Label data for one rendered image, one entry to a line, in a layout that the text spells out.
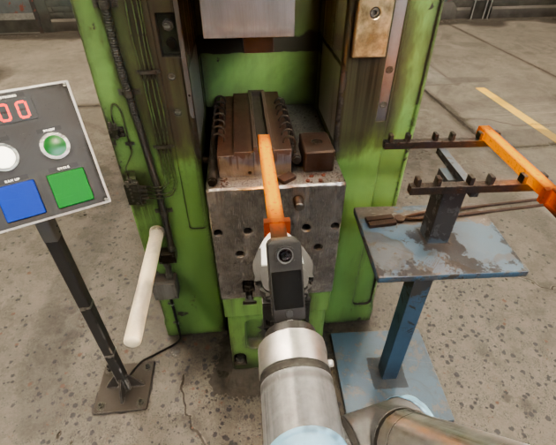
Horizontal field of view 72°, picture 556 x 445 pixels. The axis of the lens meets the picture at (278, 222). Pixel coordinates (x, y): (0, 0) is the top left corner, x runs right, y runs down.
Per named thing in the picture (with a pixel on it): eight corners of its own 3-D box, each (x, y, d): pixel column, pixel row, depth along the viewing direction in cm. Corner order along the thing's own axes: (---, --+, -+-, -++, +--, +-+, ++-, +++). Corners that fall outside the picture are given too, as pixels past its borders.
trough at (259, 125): (273, 152, 103) (273, 147, 102) (253, 153, 102) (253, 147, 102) (263, 93, 135) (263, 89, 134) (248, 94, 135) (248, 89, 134)
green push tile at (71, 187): (94, 198, 88) (82, 166, 86) (58, 208, 85) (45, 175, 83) (94, 198, 89) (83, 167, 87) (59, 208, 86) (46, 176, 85)
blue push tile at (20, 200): (46, 212, 84) (32, 179, 82) (7, 223, 81) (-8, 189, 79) (47, 211, 85) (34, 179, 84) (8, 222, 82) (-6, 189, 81)
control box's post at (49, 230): (131, 390, 153) (11, 147, 85) (121, 391, 153) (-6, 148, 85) (132, 381, 156) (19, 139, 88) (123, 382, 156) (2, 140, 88)
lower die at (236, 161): (290, 173, 108) (291, 146, 102) (219, 177, 106) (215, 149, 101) (277, 112, 140) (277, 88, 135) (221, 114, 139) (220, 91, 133)
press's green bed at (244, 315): (321, 365, 162) (331, 290, 133) (232, 372, 160) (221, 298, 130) (302, 269, 205) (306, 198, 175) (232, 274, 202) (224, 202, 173)
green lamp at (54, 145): (67, 157, 84) (60, 139, 81) (45, 158, 84) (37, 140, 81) (71, 150, 87) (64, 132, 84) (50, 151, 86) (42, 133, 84)
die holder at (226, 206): (332, 291, 132) (347, 183, 104) (221, 299, 130) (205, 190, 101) (307, 197, 175) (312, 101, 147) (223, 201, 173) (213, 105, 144)
